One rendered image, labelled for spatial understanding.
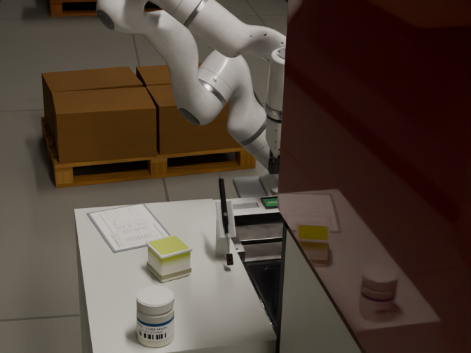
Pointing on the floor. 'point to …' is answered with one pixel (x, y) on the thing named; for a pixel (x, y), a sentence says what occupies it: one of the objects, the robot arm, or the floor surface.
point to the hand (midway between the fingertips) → (275, 165)
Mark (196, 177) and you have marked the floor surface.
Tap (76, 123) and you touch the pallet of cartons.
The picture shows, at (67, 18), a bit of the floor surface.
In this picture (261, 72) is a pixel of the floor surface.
